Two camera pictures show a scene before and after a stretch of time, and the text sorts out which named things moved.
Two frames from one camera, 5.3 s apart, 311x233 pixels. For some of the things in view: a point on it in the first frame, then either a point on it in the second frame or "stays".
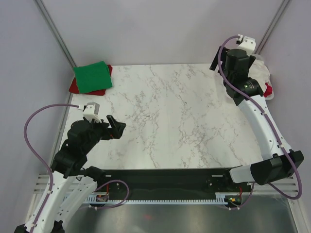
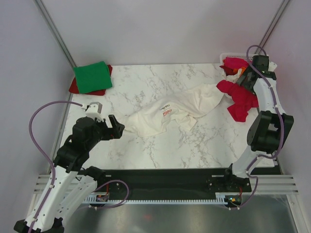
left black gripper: (115, 132) stays
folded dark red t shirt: (74, 87) stays
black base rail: (171, 183) stays
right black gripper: (224, 50) to (242, 80)
